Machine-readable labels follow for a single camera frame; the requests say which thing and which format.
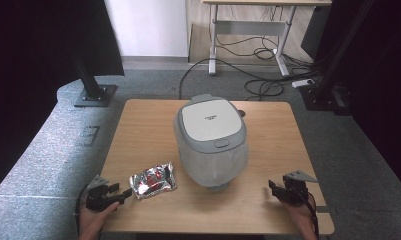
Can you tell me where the grey rice cooker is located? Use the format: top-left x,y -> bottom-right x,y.
172,93 -> 250,193

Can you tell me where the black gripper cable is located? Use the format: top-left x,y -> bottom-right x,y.
74,183 -> 90,238
296,186 -> 321,240

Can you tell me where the long black floor cable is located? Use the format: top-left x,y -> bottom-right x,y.
178,57 -> 296,100

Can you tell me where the black stand with wide base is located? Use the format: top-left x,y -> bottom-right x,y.
298,0 -> 377,117

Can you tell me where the tangle of black floor cables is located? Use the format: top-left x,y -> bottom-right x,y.
217,6 -> 322,102

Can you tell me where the dark panel under desk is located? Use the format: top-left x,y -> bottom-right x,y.
300,5 -> 333,62

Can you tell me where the grey floor socket plate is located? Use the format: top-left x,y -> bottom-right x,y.
78,125 -> 101,148

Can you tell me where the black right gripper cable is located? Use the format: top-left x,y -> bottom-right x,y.
296,186 -> 321,240

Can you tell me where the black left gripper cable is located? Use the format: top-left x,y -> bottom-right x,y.
74,183 -> 90,238

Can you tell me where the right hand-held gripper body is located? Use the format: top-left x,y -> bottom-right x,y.
281,169 -> 319,207

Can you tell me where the white power strip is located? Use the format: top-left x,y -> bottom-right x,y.
291,78 -> 316,89

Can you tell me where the metal stand with square base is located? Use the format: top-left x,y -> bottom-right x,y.
71,53 -> 119,109

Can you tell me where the black curtain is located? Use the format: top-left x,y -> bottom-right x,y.
0,0 -> 126,198
331,0 -> 401,196

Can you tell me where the person's left hand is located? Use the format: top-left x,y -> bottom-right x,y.
78,201 -> 121,240

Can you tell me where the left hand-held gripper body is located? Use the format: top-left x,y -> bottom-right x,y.
85,175 -> 126,213

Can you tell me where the white-legged wooden desk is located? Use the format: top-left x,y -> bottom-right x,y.
201,0 -> 333,78

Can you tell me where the silver foil snack packet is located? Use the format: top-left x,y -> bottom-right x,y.
128,161 -> 178,200

